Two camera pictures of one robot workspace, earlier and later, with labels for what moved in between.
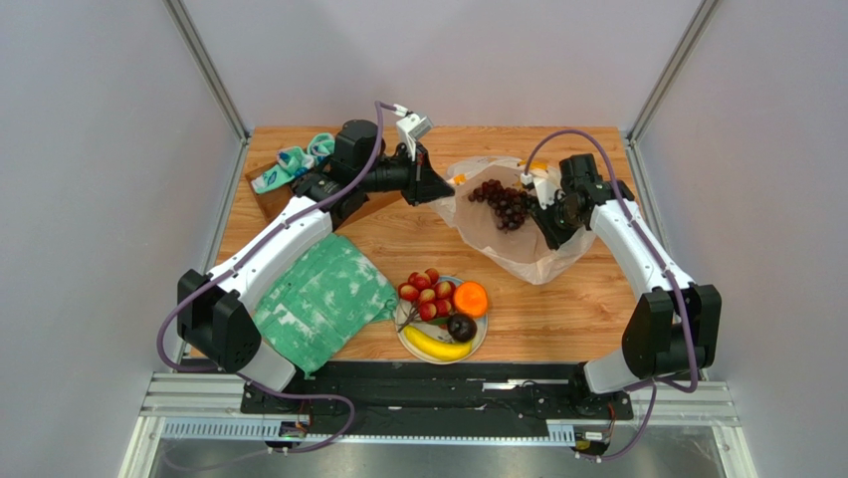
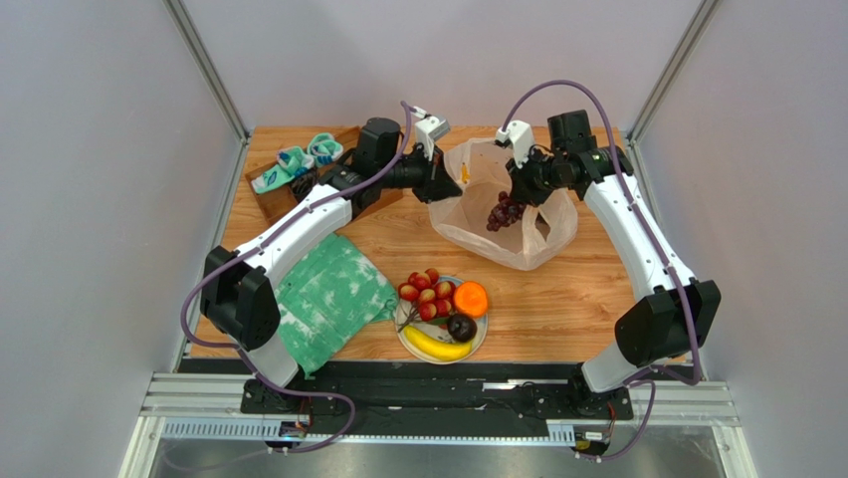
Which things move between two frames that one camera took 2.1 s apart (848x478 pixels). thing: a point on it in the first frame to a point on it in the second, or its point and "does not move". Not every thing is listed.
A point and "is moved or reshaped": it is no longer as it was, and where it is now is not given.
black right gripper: [552, 216] to [527, 179]
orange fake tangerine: [470, 298] does not move
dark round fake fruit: [461, 328] does not move
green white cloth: [320, 302] does not move
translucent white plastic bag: [525, 250] is moved or reshaped
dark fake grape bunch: [510, 206] is moved or reshaped
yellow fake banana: [434, 349] does not move
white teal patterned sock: [291, 163] does not move
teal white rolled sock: [321, 144] does not move
